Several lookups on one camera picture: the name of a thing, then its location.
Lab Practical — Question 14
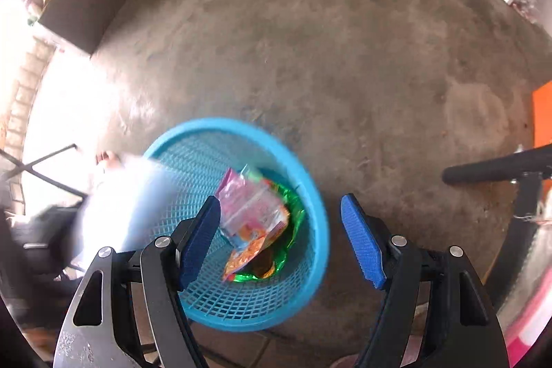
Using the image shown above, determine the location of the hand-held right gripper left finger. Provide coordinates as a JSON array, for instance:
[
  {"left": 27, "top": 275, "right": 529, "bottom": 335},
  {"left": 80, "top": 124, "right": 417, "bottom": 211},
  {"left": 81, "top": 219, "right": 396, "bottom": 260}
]
[{"left": 54, "top": 196, "right": 222, "bottom": 368}]

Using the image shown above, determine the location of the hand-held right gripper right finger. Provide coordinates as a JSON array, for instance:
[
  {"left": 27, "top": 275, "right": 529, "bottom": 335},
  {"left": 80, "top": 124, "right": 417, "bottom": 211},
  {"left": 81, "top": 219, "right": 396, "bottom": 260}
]
[{"left": 340, "top": 193, "right": 510, "bottom": 368}]

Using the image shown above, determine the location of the orange biscuit packet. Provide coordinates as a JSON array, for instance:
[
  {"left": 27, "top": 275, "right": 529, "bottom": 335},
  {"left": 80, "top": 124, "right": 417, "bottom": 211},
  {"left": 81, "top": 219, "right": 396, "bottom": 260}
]
[{"left": 222, "top": 232, "right": 277, "bottom": 282}]

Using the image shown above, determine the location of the pink translucent wrapper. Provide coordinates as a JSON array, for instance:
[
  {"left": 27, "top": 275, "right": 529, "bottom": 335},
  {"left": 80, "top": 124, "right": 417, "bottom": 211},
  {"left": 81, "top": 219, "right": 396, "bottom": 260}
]
[{"left": 214, "top": 166, "right": 290, "bottom": 248}]

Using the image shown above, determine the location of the grey medicine box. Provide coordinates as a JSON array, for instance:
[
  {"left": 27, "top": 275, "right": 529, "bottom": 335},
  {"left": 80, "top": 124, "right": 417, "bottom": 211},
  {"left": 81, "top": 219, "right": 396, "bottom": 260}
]
[{"left": 78, "top": 155, "right": 182, "bottom": 263}]

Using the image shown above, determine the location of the green snack bag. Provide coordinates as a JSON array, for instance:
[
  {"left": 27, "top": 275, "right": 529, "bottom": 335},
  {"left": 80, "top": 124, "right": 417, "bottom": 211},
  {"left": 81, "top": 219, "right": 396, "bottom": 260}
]
[{"left": 224, "top": 178, "right": 307, "bottom": 283}]

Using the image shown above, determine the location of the blue mesh waste basket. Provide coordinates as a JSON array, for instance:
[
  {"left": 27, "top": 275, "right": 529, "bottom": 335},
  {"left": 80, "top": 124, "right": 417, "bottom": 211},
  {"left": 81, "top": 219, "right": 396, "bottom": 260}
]
[{"left": 141, "top": 118, "right": 332, "bottom": 332}]

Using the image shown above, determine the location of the person's foot in pink slipper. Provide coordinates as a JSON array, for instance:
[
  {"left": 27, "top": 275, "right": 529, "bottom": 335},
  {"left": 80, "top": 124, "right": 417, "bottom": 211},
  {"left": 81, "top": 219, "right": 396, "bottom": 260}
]
[{"left": 97, "top": 151, "right": 125, "bottom": 171}]

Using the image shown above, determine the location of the red flower-print cloth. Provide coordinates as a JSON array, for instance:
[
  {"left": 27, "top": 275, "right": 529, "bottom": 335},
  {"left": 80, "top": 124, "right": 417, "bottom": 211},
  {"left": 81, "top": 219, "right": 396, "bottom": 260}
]
[{"left": 511, "top": 292, "right": 552, "bottom": 368}]

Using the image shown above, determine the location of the orange flat object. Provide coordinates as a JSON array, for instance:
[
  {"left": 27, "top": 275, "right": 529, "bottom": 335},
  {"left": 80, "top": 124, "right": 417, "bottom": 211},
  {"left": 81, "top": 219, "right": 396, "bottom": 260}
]
[{"left": 531, "top": 81, "right": 552, "bottom": 149}]

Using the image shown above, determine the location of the black folding table frame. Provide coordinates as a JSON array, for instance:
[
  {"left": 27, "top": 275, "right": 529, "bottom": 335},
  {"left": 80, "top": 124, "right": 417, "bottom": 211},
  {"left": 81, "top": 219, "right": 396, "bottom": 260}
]
[{"left": 0, "top": 143, "right": 87, "bottom": 200}]

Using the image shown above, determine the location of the black chair frame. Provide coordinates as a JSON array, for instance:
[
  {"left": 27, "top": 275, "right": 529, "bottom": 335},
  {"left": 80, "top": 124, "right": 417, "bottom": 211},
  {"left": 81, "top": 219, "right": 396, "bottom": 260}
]
[{"left": 442, "top": 144, "right": 552, "bottom": 308}]

